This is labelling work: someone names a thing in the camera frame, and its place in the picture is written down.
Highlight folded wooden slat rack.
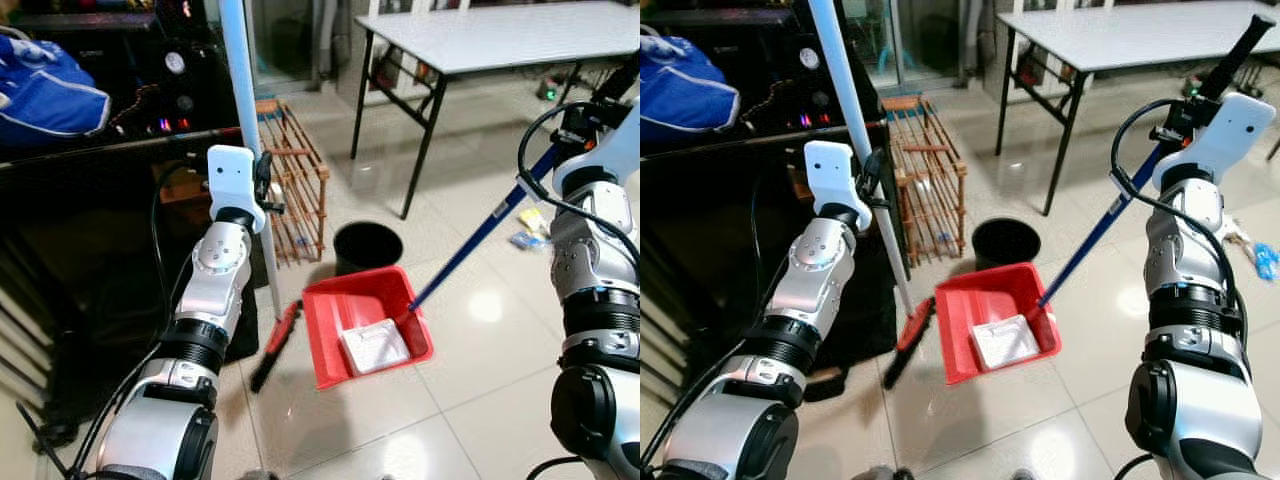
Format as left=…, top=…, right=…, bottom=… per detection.
left=885, top=95, right=969, bottom=266
left=255, top=98, right=331, bottom=266

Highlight glass sliding door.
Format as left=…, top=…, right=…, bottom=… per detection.
left=250, top=0, right=361, bottom=91
left=870, top=0, right=991, bottom=91

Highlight light blue handled red broom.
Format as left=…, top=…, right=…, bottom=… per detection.
left=218, top=0, right=305, bottom=394
left=805, top=0, right=937, bottom=393

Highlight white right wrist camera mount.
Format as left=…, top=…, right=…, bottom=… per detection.
left=553, top=95, right=640, bottom=196
left=1152, top=92, right=1276, bottom=191

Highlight red dustpan blue handle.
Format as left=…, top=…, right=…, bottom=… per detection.
left=935, top=13, right=1277, bottom=386
left=302, top=60, right=640, bottom=391

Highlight white table black legs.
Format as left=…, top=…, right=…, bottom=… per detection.
left=350, top=0, right=640, bottom=219
left=995, top=0, right=1280, bottom=216

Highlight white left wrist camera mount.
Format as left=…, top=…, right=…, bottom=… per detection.
left=803, top=140, right=866, bottom=229
left=205, top=145, right=266, bottom=233

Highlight blue fabric bag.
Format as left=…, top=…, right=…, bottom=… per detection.
left=0, top=35, right=111, bottom=151
left=640, top=35, right=741, bottom=141

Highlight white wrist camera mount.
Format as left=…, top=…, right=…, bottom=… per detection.
left=205, top=145, right=266, bottom=233
left=803, top=140, right=866, bottom=229
left=1152, top=92, right=1276, bottom=191
left=553, top=95, right=640, bottom=196

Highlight white foam tray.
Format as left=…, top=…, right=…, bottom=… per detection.
left=970, top=315, right=1041, bottom=371
left=338, top=320, right=411, bottom=376

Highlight black round waste bin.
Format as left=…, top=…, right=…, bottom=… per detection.
left=972, top=217, right=1043, bottom=273
left=333, top=222, right=404, bottom=279

